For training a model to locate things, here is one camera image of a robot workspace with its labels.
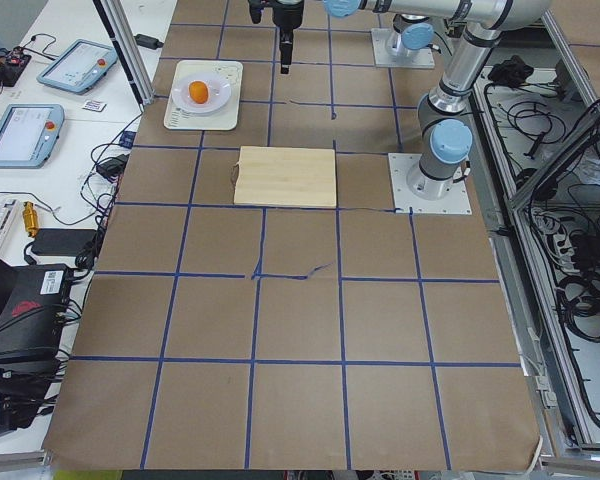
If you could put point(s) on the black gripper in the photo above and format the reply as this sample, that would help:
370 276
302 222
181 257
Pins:
283 14

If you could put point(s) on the white ceramic plate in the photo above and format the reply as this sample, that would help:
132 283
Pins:
219 89

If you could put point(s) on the orange fruit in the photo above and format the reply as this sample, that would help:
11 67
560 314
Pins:
198 92

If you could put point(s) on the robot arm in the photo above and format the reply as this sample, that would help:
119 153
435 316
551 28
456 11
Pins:
447 140
410 33

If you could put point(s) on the cream bear tray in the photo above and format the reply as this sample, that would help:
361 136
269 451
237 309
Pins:
225 118

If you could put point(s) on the bamboo cutting board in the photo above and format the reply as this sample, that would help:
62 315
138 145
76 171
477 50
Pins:
286 177

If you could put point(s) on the black power adapter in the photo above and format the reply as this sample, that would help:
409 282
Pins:
148 42

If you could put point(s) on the blue teach pendant far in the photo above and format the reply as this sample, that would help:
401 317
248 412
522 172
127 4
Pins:
80 67

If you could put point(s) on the blue teach pendant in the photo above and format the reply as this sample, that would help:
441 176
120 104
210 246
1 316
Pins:
80 67
28 134

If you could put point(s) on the blue teach pendant near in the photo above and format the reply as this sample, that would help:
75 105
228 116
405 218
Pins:
28 134

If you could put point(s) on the gold metal cylinder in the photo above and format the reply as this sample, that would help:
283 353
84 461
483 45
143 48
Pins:
30 219

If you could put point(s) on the black computer box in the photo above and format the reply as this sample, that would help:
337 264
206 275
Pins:
33 300

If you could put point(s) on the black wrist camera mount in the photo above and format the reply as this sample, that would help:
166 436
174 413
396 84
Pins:
256 8

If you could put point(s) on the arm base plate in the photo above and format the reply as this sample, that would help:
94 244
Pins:
415 193
422 59

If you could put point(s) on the aluminium frame post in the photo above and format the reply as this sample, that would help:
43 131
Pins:
117 27

